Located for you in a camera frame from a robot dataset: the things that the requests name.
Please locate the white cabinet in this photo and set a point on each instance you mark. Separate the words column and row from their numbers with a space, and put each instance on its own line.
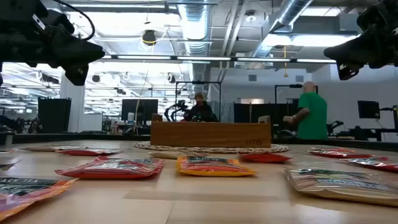
column 92, row 123

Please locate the red tea packet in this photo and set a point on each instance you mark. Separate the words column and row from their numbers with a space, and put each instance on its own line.
column 373, row 164
column 90, row 152
column 339, row 155
column 109, row 170
column 264, row 158

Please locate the round woven placemat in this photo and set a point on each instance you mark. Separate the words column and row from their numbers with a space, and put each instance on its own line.
column 217, row 150

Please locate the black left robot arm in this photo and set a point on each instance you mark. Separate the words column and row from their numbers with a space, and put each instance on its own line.
column 15, row 18

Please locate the black metal frame rig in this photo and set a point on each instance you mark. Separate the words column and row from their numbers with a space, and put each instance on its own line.
column 199, row 82
column 295, row 86

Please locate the person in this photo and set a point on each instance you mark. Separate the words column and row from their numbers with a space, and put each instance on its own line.
column 312, row 115
column 201, row 112

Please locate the grey bin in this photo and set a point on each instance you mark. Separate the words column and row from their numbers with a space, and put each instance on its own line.
column 6, row 137

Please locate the black workbench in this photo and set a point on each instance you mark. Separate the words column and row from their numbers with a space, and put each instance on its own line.
column 367, row 132

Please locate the black monitor on arm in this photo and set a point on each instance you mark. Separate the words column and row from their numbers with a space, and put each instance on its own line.
column 368, row 109

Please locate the black background robot arm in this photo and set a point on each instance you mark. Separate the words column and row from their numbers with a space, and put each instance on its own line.
column 178, row 107

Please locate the black cabinet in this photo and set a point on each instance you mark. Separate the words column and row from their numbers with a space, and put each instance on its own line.
column 54, row 115

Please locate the white column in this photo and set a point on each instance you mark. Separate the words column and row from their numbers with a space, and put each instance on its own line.
column 72, row 109

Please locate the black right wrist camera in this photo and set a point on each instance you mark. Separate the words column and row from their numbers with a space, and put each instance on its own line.
column 371, row 18

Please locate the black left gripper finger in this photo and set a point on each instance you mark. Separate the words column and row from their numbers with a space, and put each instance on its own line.
column 87, row 59
column 88, row 49

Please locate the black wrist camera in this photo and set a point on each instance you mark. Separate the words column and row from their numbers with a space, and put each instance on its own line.
column 371, row 18
column 59, row 23

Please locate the round silver ventilation duct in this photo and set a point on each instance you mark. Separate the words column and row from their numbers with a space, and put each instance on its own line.
column 194, row 25

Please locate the long ceiling light bar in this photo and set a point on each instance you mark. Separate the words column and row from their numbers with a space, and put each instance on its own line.
column 202, row 58

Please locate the beige tea packet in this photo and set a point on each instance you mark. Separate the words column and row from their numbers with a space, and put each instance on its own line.
column 46, row 148
column 342, row 186
column 174, row 155

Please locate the wooden tea box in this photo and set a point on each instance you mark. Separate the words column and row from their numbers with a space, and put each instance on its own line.
column 211, row 135

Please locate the black computer monitor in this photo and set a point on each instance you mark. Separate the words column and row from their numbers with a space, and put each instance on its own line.
column 140, row 109

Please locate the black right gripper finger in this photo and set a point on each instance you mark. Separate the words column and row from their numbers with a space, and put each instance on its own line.
column 351, row 58
column 351, row 46

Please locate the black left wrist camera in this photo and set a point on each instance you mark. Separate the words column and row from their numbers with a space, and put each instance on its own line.
column 59, row 23

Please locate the slanted silver ventilation duct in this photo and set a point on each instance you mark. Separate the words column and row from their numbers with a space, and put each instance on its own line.
column 289, row 12

